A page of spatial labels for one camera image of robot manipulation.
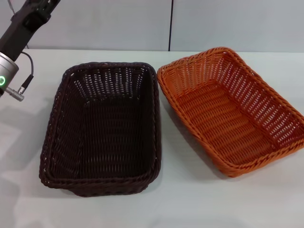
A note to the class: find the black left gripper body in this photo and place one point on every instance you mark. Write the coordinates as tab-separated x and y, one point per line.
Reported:
23	21

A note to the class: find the dark brown woven basket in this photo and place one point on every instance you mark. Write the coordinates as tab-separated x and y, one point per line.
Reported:
111	133

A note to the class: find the orange woven basket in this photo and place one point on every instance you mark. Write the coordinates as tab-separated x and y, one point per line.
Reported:
225	118

